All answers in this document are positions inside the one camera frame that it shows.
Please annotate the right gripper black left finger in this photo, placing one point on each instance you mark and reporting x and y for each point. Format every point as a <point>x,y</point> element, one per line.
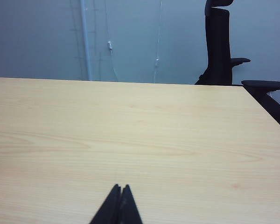
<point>108,210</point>

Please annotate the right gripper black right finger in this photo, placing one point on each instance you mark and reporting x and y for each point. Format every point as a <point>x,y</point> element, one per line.
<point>129,210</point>

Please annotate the black office chair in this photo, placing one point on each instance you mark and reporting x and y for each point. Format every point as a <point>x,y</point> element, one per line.
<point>218,46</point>

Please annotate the narrow white wall strip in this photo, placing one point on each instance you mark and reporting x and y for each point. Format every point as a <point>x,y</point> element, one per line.
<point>86,46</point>

